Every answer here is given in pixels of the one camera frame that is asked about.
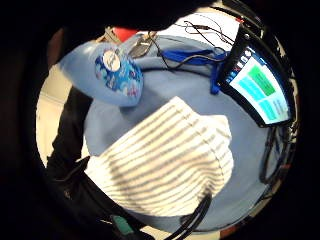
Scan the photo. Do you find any red object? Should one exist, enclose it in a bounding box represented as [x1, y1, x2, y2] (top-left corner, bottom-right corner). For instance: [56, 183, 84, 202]
[112, 27, 140, 43]

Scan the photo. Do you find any blue bottle with patterned label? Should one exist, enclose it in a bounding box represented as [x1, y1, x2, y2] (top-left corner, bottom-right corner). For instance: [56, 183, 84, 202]
[59, 41, 145, 108]

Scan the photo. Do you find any white striped cloth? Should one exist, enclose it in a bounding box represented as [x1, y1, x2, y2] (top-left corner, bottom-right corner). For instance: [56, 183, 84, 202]
[84, 95, 235, 218]

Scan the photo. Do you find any silver metal clip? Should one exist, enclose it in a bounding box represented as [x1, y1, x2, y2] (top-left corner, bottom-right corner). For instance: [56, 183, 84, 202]
[127, 32, 158, 60]

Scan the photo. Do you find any blue lanyard strap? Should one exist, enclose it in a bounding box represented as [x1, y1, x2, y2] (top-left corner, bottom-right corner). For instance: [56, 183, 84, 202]
[162, 48, 232, 96]

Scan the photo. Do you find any thin black cable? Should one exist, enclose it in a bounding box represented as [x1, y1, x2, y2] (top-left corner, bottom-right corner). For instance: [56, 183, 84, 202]
[149, 20, 236, 69]

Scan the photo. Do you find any black monitor with lit screen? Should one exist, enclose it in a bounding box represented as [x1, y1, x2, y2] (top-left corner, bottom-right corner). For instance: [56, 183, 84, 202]
[217, 32, 296, 129]

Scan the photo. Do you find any black cable bundle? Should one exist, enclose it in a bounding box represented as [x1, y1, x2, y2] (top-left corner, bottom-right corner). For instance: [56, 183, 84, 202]
[259, 125, 298, 188]

